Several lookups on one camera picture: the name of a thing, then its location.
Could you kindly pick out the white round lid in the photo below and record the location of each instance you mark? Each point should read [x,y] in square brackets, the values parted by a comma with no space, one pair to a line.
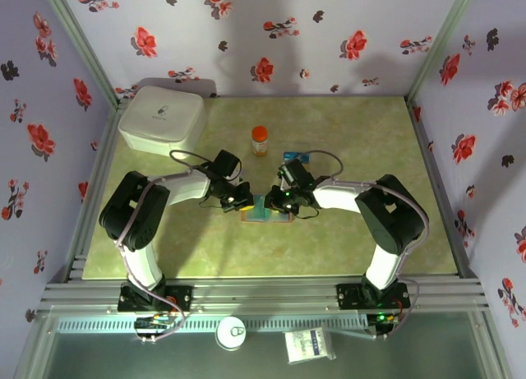
[230,334]

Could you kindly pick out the clear bag with papers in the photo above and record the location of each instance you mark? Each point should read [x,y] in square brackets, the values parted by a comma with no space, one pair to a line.
[306,346]

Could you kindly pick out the orange pill bottle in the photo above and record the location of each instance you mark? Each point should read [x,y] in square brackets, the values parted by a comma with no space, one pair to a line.
[259,142]

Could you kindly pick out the blue credit card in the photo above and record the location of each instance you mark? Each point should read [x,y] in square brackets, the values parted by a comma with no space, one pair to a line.
[289,153]

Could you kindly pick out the small electronics board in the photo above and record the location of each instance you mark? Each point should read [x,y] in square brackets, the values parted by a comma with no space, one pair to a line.
[152,324]
[380,319]

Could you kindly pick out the wide aluminium frame rail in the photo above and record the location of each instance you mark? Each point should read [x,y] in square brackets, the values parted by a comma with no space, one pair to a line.
[263,292]

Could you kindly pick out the white zip pill case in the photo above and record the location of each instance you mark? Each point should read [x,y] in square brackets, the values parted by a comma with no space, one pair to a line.
[160,120]

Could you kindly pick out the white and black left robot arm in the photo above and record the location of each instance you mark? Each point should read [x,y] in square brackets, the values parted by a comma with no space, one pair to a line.
[187,188]

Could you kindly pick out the aluminium corner post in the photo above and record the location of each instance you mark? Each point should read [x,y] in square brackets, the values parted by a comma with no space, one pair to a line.
[439,46]
[83,46]

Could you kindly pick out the brown leather card holder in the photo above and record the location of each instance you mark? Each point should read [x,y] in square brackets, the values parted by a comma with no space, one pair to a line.
[283,218]

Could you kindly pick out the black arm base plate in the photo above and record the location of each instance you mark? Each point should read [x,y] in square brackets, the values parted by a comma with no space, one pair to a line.
[349,294]
[181,297]

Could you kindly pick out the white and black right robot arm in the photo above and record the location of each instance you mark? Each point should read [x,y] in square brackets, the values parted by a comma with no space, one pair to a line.
[341,198]

